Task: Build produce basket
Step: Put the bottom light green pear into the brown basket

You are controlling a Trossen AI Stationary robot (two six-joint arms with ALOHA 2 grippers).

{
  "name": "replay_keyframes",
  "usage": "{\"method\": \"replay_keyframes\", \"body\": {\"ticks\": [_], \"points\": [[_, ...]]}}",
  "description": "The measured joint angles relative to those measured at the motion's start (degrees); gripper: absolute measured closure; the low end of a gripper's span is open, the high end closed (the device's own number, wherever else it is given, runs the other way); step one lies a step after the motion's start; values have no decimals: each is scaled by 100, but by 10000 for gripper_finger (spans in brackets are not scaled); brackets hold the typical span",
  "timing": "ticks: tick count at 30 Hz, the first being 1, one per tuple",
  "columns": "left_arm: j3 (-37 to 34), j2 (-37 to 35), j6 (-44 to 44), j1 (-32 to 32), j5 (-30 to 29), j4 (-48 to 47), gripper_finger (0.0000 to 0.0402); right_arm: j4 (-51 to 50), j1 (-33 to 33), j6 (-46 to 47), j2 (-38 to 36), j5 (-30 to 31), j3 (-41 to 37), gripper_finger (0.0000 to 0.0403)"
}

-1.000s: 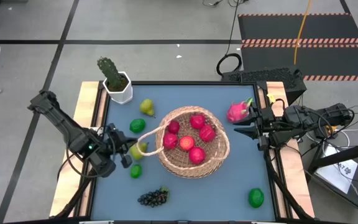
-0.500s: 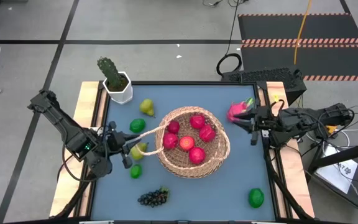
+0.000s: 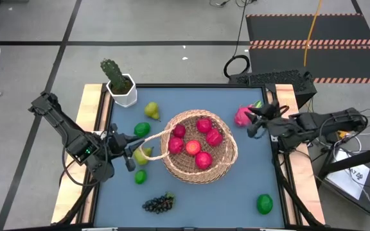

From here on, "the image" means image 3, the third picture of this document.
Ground white paper sheet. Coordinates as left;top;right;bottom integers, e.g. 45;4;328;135
328;149;370;200

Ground black grapes with leaf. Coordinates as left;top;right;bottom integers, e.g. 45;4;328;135
141;191;176;215

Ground woven wicker basket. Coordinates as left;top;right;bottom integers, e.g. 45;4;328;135
139;109;239;185

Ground black stand bar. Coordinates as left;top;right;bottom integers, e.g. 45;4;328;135
316;144;370;180

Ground green cactus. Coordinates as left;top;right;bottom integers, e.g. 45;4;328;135
100;58;131;92

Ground yellow-green pear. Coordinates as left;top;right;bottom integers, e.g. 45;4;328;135
133;146;155;167
144;101;161;122

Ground white hexagonal plant pot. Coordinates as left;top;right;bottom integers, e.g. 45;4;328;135
105;73;138;108

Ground black table frame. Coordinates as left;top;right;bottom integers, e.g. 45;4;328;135
56;82;326;231

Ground black coiled floor cable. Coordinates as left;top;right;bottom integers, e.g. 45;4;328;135
222;0;252;80

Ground pink dragon fruit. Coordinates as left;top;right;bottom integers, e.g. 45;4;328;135
234;99;265;128

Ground black striped-edge floor mat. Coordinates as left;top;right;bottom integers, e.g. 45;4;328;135
245;13;370;85

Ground large green lime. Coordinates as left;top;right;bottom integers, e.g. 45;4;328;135
256;193;274;216

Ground light wooden side board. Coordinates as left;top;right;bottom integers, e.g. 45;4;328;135
50;83;112;225
266;83;326;225

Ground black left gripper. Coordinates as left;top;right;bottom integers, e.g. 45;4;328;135
106;123;146;173

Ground black perforated computer case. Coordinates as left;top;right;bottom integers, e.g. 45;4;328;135
228;69;317;108

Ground yellow cable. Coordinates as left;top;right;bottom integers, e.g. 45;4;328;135
303;0;324;67

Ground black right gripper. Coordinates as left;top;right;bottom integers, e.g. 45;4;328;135
247;101;290;138

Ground red round fruit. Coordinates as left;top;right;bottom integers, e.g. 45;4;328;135
168;137;184;155
206;128;224;147
172;123;187;139
196;117;213;134
195;151;214;171

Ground orange-red round fruit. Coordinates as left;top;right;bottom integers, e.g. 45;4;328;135
185;139;202;157

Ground small green lime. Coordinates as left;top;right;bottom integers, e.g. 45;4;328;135
134;169;147;185

